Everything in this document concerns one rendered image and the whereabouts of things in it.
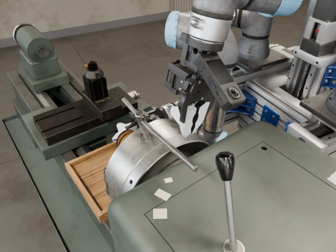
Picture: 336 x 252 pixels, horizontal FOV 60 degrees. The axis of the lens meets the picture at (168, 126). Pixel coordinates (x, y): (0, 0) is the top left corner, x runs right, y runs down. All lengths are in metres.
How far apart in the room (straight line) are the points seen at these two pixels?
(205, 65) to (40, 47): 1.26
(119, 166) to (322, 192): 0.47
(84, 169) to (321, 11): 1.04
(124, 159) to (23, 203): 1.68
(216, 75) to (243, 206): 0.26
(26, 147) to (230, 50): 1.40
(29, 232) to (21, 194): 0.35
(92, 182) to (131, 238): 0.60
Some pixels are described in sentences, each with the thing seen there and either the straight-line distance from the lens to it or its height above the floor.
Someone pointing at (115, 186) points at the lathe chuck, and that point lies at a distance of 0.78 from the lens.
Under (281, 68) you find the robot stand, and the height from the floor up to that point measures 1.08.
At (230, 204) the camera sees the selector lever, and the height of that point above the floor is 1.33.
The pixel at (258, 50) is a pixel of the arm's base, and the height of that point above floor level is 1.21.
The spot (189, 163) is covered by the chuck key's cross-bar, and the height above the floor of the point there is 1.34.
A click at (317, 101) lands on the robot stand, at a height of 1.16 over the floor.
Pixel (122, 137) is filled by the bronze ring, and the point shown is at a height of 1.11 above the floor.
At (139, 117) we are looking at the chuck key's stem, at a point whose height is 1.31.
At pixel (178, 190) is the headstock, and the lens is 0.61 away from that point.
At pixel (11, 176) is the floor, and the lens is 2.62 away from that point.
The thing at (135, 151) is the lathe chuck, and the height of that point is 1.22.
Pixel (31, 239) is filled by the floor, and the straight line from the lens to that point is 2.18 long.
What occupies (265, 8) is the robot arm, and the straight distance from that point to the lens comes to 0.58.
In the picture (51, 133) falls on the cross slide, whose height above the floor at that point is 0.97.
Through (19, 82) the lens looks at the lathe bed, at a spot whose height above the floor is 0.87.
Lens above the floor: 1.73
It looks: 39 degrees down
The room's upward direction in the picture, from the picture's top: straight up
